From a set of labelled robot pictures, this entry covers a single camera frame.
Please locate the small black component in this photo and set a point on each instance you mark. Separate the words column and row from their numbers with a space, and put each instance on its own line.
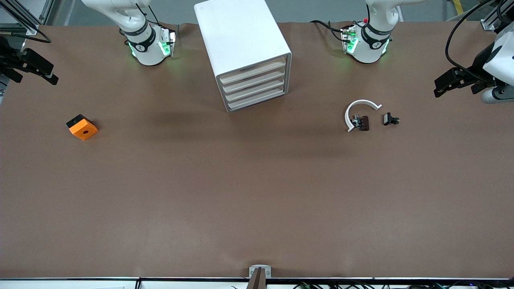
column 388, row 118

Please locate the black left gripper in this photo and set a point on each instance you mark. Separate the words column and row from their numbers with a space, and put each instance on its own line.
column 479, row 64

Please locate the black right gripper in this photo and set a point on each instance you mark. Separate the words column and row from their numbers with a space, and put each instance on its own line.
column 8, row 57

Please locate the grey metal edge bracket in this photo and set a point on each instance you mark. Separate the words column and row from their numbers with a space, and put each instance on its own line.
column 253, row 269

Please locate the dark brown connector part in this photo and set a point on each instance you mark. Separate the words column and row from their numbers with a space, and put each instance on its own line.
column 364, row 123

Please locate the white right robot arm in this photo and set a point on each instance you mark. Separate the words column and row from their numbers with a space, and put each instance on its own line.
column 148, row 54

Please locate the white curved plastic bracket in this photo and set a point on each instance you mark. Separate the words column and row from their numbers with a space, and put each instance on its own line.
column 358, row 102

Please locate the brown post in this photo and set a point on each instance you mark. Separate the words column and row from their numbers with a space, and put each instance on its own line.
column 257, row 281

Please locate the white table edge rail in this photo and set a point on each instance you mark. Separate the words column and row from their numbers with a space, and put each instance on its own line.
column 60, row 284

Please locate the orange and black block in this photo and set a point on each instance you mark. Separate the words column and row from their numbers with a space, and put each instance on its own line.
column 83, row 129

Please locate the white drawer cabinet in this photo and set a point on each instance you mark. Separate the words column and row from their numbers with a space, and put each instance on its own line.
column 237, row 36

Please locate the metal base connector plate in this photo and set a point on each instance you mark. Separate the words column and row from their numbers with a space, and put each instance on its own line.
column 348, row 40
column 168, row 42

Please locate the aluminium frame profile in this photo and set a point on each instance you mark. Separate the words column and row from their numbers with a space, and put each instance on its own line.
column 492, row 20
column 24, row 20

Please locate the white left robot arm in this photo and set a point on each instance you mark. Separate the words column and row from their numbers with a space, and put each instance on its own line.
column 367, row 52

